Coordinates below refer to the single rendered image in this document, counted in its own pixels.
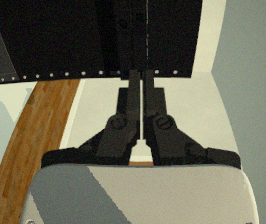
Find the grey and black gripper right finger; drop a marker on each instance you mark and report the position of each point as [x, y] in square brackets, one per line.
[167, 142]

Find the black equipment rack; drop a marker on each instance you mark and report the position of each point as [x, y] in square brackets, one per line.
[43, 40]

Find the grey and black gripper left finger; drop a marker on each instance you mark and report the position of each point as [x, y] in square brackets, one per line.
[108, 146]

